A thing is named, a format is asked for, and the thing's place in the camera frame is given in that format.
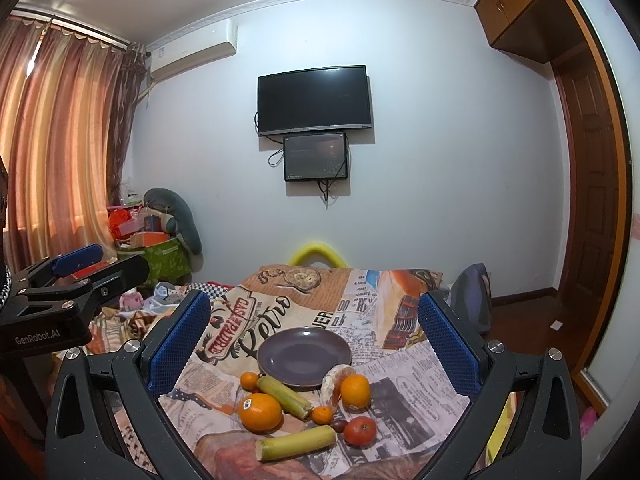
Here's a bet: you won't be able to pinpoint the green storage box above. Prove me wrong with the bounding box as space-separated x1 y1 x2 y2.
116 237 192 288

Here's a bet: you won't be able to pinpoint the printed newspaper pattern tablecloth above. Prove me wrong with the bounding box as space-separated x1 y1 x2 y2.
160 266 470 479

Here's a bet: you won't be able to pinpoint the wooden overhead cabinet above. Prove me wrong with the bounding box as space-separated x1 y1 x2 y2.
475 0 585 64

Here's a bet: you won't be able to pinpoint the large orange with sticker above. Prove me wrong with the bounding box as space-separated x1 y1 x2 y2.
238 393 283 434

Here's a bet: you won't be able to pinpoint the small tangerine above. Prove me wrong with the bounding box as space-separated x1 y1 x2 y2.
240 372 259 392
310 405 334 425

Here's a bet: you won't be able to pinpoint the orange striped curtain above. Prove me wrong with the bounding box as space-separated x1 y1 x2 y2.
1 18 146 271

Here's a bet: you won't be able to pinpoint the white air conditioner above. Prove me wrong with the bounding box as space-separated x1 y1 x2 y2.
150 18 238 81

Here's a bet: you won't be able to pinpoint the dark red grape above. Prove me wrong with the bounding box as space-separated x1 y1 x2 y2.
331 419 347 434

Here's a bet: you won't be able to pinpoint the brown wooden door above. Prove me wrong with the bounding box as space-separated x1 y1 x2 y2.
554 48 618 367

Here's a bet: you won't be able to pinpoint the dark purple plate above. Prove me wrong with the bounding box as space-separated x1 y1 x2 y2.
257 327 352 389

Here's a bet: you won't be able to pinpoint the yellow foam tube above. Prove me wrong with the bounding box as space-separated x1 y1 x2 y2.
288 242 347 268

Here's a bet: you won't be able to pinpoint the small black wall monitor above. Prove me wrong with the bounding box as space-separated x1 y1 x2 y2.
283 132 348 182

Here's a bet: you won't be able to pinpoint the grey plush toy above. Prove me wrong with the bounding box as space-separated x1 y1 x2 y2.
143 188 202 255

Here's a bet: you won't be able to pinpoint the black monitor cables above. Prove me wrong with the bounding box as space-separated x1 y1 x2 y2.
252 109 354 209

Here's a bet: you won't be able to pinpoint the pink rabbit toy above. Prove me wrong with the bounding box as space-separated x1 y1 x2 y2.
118 289 144 312

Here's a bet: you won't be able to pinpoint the red tomato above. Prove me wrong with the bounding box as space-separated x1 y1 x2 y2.
343 416 378 448

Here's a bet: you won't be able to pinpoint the large plain orange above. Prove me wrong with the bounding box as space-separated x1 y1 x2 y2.
341 374 371 411

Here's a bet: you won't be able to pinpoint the black wall television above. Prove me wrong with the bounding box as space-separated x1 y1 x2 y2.
256 65 373 136

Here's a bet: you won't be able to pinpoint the white sliding wardrobe door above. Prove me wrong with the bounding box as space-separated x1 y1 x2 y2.
569 0 640 411

